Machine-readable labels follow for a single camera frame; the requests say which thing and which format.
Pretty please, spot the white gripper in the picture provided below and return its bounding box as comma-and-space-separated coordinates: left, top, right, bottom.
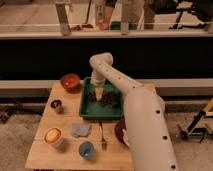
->
91, 70, 106, 101

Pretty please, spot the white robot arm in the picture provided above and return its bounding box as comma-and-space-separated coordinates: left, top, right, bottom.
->
89, 53, 180, 171

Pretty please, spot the small metal cup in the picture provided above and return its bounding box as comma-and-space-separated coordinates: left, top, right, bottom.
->
51, 99, 63, 114

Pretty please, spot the blue cup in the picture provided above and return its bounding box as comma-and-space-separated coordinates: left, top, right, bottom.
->
79, 141, 95, 160

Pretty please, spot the white cup orange inside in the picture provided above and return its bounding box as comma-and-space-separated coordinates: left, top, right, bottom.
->
44, 128, 63, 148

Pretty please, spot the dark grape bunch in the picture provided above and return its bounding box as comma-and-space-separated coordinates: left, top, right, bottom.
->
88, 92, 117, 107

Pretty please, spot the green plastic tray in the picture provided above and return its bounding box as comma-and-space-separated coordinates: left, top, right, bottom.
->
79, 77, 123, 120

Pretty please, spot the orange bowl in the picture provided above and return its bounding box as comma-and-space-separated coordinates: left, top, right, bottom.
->
60, 74, 80, 91

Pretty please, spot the dark red plate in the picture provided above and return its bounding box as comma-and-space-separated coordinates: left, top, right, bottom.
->
114, 119, 127, 146

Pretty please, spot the grey-blue folded cloth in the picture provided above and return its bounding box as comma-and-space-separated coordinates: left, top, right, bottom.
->
71, 123, 92, 138

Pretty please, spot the banana on plate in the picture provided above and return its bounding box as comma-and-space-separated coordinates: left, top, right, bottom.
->
122, 129, 129, 146

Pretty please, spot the metal fork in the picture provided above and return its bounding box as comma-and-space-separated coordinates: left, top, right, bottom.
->
99, 122, 107, 150

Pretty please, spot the green box in background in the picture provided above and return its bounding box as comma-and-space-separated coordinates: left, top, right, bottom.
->
110, 21, 135, 31

